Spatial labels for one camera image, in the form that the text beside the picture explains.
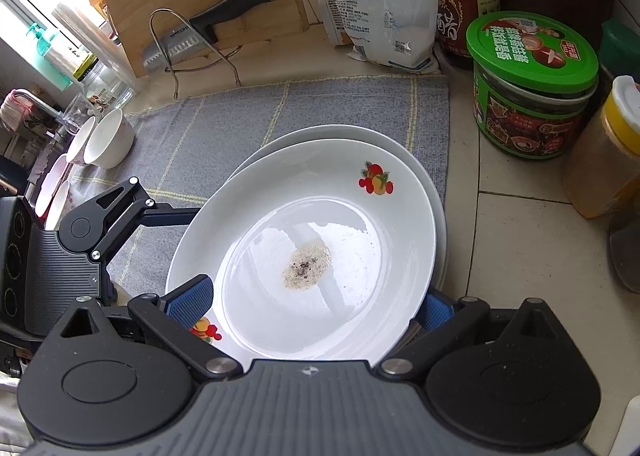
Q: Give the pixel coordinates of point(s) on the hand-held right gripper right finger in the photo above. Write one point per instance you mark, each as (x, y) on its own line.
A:
(435, 308)

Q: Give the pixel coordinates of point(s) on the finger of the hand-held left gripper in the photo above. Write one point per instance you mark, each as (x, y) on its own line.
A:
(170, 217)

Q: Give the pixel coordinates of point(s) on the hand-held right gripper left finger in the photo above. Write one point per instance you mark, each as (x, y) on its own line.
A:
(192, 298)

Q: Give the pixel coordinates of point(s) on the white bowl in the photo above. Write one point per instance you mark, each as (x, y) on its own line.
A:
(110, 138)
(59, 206)
(80, 140)

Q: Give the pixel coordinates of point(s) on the white plate fruit print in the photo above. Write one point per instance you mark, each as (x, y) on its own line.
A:
(320, 131)
(280, 216)

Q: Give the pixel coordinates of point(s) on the grey checked cloth mat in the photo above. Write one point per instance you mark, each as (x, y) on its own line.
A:
(200, 135)

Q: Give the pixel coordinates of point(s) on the stack of white dishes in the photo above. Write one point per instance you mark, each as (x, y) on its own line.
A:
(50, 180)

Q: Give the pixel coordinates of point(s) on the clear glass mug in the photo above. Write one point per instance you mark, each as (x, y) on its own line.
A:
(75, 110)

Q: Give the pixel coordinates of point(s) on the pink cloth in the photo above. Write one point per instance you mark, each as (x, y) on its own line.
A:
(12, 110)

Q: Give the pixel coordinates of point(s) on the metal faucet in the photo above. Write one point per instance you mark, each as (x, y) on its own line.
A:
(30, 94)

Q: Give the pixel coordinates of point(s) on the plastic wrap roll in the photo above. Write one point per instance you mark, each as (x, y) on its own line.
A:
(75, 50)

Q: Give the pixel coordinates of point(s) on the teal soap bottle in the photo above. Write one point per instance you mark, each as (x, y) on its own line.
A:
(40, 43)

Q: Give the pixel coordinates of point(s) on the yellow-lidded spice jar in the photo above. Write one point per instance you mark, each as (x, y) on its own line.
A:
(600, 165)

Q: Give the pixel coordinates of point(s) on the green-lidded sauce jar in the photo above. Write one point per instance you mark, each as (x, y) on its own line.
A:
(530, 110)

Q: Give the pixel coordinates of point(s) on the red and white bag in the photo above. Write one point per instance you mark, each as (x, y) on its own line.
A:
(330, 10)

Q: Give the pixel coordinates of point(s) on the dark soy sauce bottle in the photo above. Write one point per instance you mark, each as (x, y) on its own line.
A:
(465, 10)

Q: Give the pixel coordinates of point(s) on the blue and white bag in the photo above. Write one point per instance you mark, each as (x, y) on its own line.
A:
(395, 10)

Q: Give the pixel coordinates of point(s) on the small green-capped jar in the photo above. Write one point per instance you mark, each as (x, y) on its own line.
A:
(622, 45)

